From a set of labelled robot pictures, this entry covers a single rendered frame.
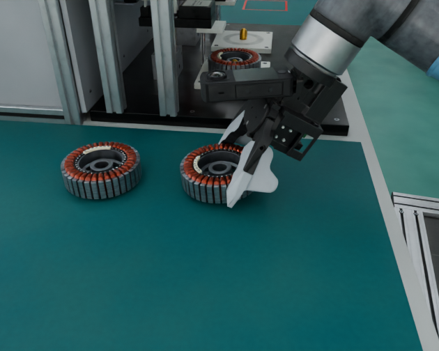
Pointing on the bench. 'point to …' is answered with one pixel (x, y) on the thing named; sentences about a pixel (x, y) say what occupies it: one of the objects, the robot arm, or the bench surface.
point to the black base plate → (142, 92)
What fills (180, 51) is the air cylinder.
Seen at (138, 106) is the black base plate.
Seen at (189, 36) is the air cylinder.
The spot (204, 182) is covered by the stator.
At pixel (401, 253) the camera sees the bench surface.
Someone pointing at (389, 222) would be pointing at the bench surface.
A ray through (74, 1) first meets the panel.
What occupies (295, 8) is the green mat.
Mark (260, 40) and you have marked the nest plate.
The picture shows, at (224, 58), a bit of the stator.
